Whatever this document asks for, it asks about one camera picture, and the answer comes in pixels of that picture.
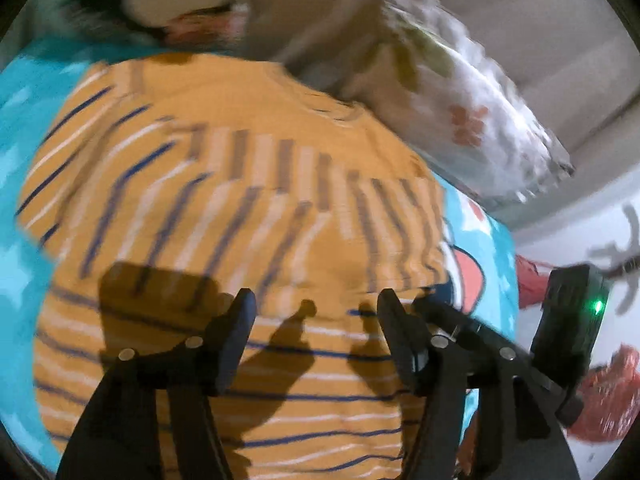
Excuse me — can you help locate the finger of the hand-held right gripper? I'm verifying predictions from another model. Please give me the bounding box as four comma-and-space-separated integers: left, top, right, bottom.
412, 295, 586, 427

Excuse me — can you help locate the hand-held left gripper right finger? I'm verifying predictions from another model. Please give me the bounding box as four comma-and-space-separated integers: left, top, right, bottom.
376, 288, 581, 480

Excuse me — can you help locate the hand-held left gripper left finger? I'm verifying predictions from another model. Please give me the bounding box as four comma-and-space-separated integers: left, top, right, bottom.
56, 288, 257, 480

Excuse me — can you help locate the yellow striped shirt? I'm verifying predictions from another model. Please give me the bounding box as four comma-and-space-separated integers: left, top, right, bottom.
15, 52, 451, 479

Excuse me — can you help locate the red plastic bag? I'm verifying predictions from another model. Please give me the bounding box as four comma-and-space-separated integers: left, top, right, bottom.
565, 344, 640, 447

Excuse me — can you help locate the white floral leaf pillow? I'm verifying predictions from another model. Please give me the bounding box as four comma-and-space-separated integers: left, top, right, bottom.
340, 0, 576, 206

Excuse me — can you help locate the beige curtain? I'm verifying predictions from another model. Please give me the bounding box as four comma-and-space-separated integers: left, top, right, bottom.
240, 0, 637, 231

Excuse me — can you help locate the teal star printed blanket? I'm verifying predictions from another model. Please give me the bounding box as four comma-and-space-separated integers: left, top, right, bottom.
0, 35, 519, 476

